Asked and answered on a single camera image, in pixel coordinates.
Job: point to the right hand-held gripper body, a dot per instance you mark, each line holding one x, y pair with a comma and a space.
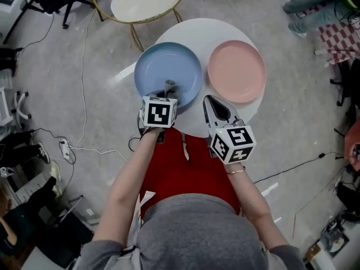
233, 142

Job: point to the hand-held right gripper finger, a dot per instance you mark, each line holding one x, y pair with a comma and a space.
208, 114
232, 111

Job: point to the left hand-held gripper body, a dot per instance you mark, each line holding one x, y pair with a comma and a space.
159, 112

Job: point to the grey cloth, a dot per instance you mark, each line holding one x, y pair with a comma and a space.
172, 89

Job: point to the big blue plate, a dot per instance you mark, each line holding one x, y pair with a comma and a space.
166, 63

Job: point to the person's left forearm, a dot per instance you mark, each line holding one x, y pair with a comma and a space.
126, 187

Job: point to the person's right forearm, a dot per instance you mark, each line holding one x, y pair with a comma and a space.
253, 204

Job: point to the pink plate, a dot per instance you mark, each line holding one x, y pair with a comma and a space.
236, 69

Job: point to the pink white checkered cloth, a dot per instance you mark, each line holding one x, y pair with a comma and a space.
340, 38

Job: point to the person's red trousers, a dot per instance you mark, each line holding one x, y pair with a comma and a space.
185, 173

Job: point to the round white table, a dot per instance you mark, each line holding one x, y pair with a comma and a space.
202, 31

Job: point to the person's grey shirt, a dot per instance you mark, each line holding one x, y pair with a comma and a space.
197, 235

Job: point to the white power strip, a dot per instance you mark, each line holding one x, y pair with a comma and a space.
64, 150

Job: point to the salmon pink fabric item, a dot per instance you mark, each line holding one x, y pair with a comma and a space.
353, 142

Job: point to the white office chair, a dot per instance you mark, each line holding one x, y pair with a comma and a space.
11, 108

